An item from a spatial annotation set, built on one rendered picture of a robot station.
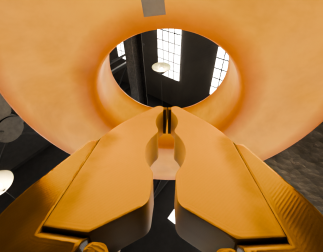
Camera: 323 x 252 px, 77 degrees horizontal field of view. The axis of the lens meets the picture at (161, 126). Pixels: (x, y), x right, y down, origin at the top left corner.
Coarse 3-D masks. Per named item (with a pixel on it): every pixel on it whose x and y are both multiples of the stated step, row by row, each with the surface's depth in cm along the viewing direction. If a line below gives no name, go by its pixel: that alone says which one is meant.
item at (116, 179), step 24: (144, 120) 10; (96, 144) 8; (120, 144) 8; (144, 144) 8; (96, 168) 7; (120, 168) 7; (144, 168) 7; (72, 192) 6; (96, 192) 6; (120, 192) 6; (144, 192) 6; (72, 216) 6; (96, 216) 6; (120, 216) 6; (144, 216) 6; (96, 240) 5; (120, 240) 6
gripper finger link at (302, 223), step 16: (240, 144) 8; (256, 160) 7; (256, 176) 7; (272, 176) 7; (272, 192) 6; (288, 192) 6; (272, 208) 6; (288, 208) 6; (304, 208) 6; (288, 224) 5; (304, 224) 5; (320, 224) 5; (288, 240) 5; (304, 240) 5; (320, 240) 5
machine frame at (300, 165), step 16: (320, 128) 44; (304, 144) 48; (320, 144) 46; (272, 160) 57; (288, 160) 54; (304, 160) 51; (320, 160) 48; (288, 176) 57; (304, 176) 54; (320, 176) 51; (304, 192) 57; (320, 192) 53; (320, 208) 57
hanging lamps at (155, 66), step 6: (156, 66) 668; (162, 66) 672; (168, 66) 659; (162, 72) 640; (0, 174) 400; (6, 174) 400; (12, 174) 393; (0, 180) 400; (6, 180) 400; (12, 180) 384; (0, 186) 385; (6, 186) 399; (0, 192) 390
